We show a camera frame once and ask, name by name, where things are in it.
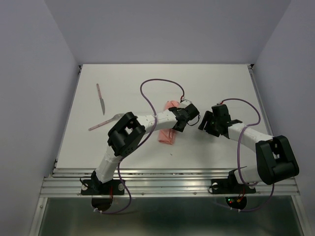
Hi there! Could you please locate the aluminium rail frame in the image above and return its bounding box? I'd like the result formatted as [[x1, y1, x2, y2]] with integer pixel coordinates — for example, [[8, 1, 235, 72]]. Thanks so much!
[[30, 64, 313, 236]]

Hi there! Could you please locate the pink handled fork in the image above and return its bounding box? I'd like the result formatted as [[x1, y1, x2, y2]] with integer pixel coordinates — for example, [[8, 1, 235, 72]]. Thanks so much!
[[88, 114, 124, 131]]

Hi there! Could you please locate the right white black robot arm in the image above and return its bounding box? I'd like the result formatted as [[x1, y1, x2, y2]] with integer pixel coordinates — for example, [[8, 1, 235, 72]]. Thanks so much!
[[198, 104, 300, 192]]

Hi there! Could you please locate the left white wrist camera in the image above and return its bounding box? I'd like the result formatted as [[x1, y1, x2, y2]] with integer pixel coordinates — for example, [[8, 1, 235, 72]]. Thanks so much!
[[178, 99, 192, 108]]

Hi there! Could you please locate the pink cloth napkin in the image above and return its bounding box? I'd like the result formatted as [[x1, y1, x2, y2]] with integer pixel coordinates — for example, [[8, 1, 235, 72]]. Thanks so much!
[[158, 100, 179, 145]]

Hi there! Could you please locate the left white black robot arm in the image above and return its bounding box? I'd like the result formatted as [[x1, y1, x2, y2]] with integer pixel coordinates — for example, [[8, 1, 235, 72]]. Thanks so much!
[[91, 101, 199, 194]]

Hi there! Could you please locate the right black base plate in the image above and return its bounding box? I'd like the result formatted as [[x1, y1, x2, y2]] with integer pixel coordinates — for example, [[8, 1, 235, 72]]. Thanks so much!
[[208, 178, 256, 195]]

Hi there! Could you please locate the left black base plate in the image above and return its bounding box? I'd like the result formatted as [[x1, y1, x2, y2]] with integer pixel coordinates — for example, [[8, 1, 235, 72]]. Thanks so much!
[[80, 179, 125, 196]]

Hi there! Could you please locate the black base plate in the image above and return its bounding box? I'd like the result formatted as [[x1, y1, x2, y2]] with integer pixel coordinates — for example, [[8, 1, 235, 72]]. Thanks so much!
[[80, 179, 125, 196], [208, 178, 256, 195]]

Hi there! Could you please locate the pink handled knife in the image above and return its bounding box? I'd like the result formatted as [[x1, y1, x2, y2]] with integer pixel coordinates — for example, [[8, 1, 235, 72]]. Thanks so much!
[[96, 84, 105, 115]]

